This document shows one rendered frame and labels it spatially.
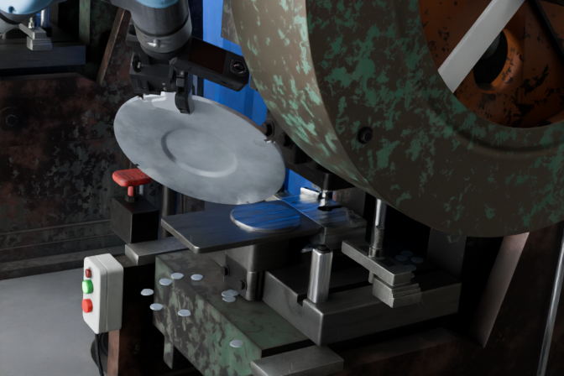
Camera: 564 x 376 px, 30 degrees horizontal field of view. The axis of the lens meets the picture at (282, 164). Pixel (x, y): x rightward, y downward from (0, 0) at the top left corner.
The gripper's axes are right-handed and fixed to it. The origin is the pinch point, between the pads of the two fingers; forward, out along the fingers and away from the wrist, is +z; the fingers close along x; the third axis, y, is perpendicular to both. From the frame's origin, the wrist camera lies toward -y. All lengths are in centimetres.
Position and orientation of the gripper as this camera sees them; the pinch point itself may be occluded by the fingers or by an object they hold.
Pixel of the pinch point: (192, 106)
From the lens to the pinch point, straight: 160.4
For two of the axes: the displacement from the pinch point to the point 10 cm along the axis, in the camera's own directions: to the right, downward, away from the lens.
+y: -9.9, -1.2, 0.7
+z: 0.1, 4.4, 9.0
